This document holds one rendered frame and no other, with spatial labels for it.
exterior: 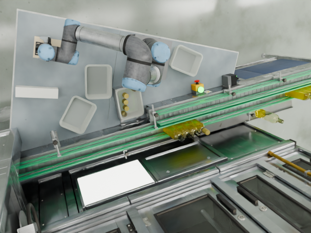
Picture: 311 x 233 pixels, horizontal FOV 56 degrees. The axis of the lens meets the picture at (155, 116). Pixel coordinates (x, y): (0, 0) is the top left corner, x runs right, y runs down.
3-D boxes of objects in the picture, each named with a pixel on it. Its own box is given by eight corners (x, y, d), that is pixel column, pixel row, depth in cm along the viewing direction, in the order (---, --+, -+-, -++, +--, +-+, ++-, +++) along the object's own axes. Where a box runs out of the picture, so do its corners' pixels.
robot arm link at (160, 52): (164, 43, 183) (174, 45, 171) (159, 64, 186) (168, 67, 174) (147, 39, 178) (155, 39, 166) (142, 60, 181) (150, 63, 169)
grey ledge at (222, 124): (188, 133, 228) (195, 138, 218) (186, 123, 225) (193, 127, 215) (283, 104, 257) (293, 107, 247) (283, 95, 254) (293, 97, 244)
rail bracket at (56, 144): (53, 146, 192) (55, 160, 172) (46, 123, 186) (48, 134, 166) (61, 144, 193) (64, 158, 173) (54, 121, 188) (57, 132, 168)
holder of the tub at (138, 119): (119, 124, 208) (122, 127, 202) (111, 87, 199) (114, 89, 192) (141, 118, 214) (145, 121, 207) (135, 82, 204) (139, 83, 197)
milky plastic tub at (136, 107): (117, 118, 206) (121, 121, 198) (111, 87, 199) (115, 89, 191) (140, 111, 211) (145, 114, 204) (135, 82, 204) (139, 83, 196)
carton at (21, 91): (15, 85, 177) (15, 87, 171) (57, 87, 186) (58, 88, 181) (15, 95, 178) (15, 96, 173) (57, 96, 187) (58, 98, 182)
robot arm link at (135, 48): (152, 37, 127) (59, 15, 140) (146, 62, 129) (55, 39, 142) (160, 40, 138) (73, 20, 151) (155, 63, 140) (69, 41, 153)
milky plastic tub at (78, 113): (56, 121, 193) (57, 125, 185) (72, 91, 191) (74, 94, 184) (80, 131, 201) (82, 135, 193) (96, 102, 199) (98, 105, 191)
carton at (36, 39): (34, 35, 172) (34, 36, 165) (62, 40, 178) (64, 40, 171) (33, 56, 174) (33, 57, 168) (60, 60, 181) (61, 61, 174)
